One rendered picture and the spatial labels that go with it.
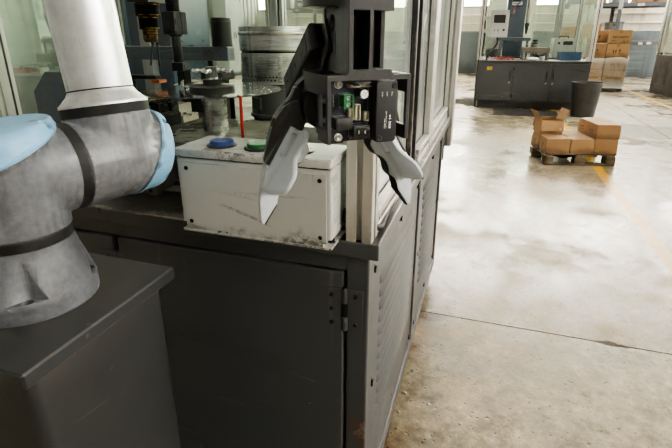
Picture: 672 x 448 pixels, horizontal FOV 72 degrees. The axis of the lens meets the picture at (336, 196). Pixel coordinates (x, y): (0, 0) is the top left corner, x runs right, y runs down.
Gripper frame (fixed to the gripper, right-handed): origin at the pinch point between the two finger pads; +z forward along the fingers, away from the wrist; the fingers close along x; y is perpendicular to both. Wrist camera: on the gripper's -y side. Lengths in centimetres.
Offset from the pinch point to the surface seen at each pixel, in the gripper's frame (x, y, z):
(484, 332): 92, -80, 91
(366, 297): 15.5, -25.2, 27.6
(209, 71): -3, -76, -8
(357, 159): 13.5, -25.6, 2.1
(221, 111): -1, -77, 1
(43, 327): -31.0, -16.1, 16.2
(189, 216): -12.3, -39.8, 13.5
